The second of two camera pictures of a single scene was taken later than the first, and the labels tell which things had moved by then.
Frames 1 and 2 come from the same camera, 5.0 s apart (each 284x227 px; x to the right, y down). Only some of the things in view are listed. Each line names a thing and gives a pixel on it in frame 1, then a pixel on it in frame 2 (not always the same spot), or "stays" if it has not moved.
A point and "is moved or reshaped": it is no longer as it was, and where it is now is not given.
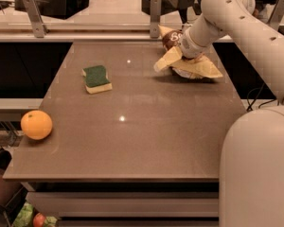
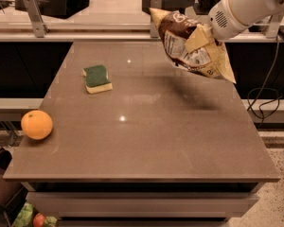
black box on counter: (55, 2) stays
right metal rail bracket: (280, 8) stays
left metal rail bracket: (38, 25) stays
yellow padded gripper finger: (172, 55) → (196, 41)
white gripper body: (189, 46) → (221, 22)
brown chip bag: (196, 68) is moved or reshaped
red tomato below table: (39, 219) stays
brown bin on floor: (2, 190) stays
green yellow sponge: (96, 79) stays
